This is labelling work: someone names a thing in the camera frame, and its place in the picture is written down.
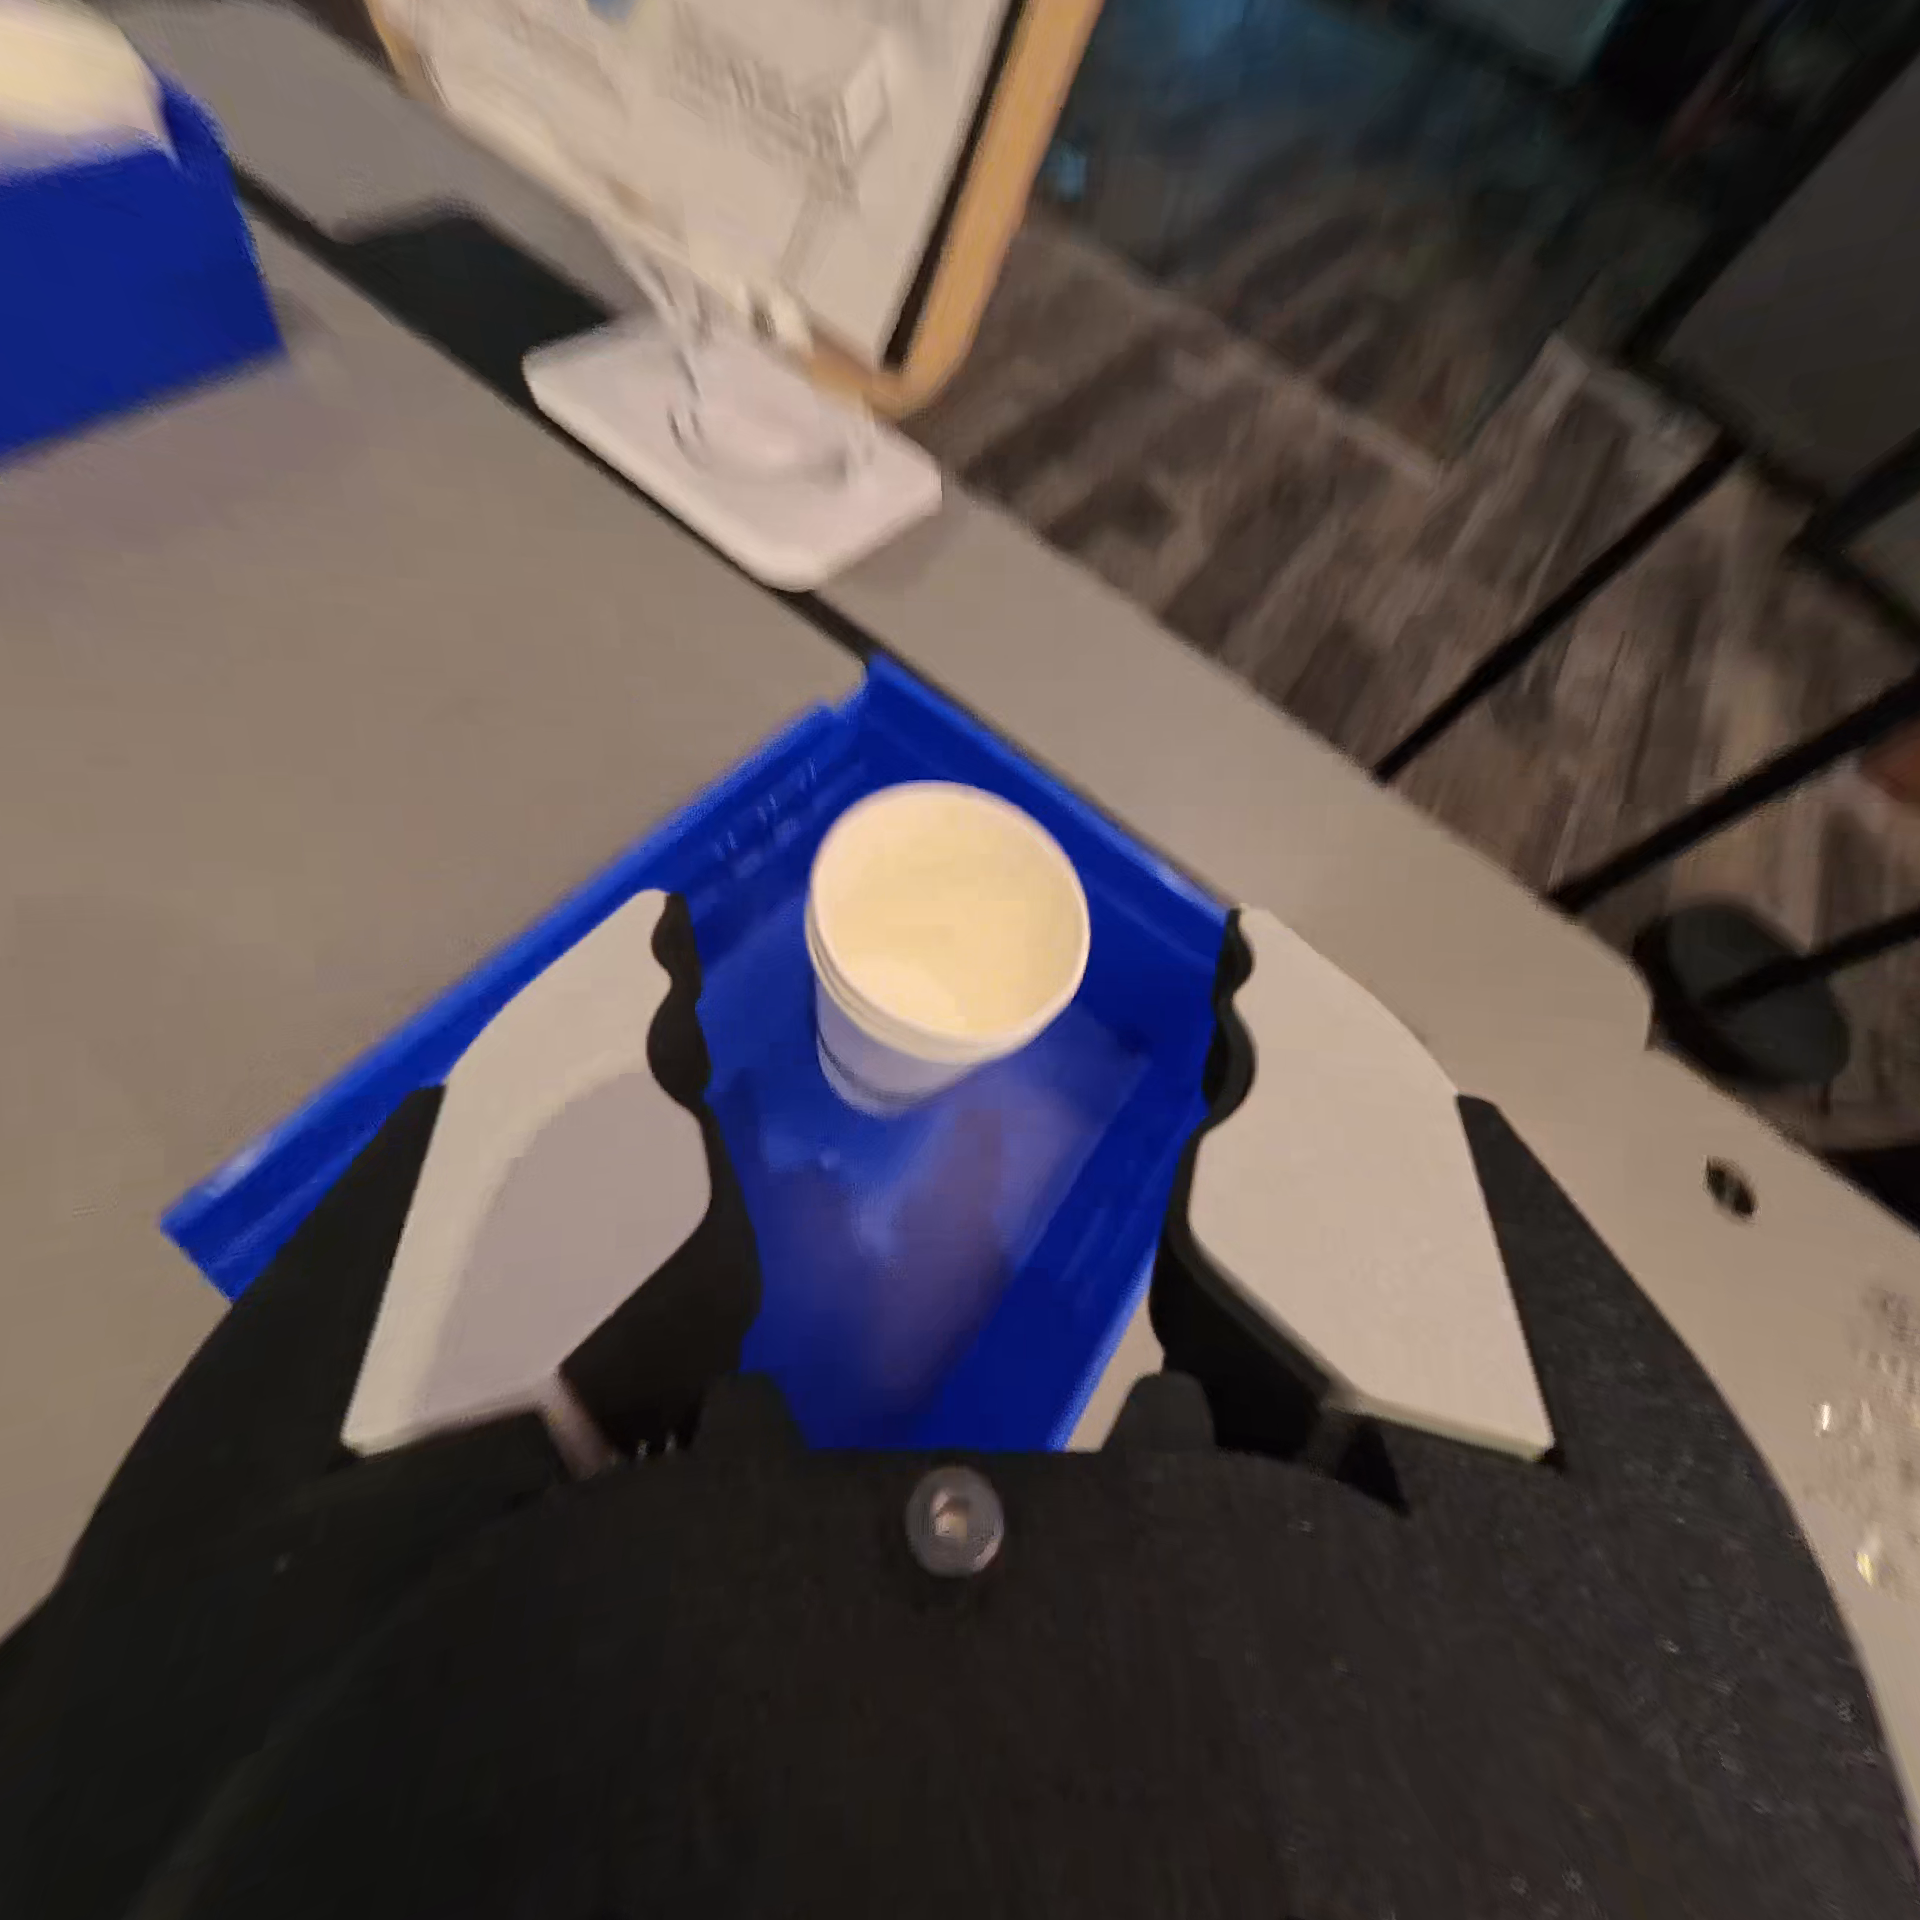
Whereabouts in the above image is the instruction sheet on wooden stand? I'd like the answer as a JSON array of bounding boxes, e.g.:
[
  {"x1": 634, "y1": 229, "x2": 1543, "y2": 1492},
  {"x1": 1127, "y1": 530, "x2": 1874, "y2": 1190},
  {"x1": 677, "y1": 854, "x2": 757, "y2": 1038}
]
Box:
[{"x1": 361, "y1": 0, "x2": 1113, "y2": 417}]

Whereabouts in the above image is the black round stand base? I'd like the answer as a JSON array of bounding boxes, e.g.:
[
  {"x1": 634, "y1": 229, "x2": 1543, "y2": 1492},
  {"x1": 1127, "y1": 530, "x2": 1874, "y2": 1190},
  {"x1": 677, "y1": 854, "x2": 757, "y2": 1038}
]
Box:
[{"x1": 1636, "y1": 900, "x2": 1853, "y2": 1088}]

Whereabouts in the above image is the black flat mat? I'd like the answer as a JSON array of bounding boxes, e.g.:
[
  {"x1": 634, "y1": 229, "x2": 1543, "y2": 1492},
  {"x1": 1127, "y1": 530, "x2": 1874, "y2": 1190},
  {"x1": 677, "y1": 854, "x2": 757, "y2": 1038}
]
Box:
[{"x1": 227, "y1": 196, "x2": 904, "y2": 677}]

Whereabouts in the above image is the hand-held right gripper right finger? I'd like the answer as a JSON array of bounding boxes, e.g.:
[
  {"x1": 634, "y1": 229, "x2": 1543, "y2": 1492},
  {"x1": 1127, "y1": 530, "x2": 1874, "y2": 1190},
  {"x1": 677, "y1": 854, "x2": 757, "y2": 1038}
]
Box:
[{"x1": 1149, "y1": 909, "x2": 1561, "y2": 1473}]

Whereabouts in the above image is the blue plastic bin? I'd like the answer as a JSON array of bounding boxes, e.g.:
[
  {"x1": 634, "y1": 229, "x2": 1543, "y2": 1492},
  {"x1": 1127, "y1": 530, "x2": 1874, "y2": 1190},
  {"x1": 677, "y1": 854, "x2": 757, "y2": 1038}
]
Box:
[
  {"x1": 160, "y1": 661, "x2": 1240, "y2": 1457},
  {"x1": 0, "y1": 75, "x2": 288, "y2": 467}
]

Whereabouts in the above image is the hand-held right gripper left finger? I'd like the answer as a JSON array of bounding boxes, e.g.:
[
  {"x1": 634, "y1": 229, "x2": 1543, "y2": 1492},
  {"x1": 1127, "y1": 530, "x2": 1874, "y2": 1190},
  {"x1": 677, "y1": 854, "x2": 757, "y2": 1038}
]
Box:
[{"x1": 341, "y1": 892, "x2": 769, "y2": 1462}]

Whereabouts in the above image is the clear crinkled plastic piece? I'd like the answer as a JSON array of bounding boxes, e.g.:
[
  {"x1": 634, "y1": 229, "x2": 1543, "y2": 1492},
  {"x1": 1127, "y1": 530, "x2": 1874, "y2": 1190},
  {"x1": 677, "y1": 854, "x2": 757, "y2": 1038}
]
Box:
[{"x1": 1816, "y1": 1292, "x2": 1920, "y2": 1594}]

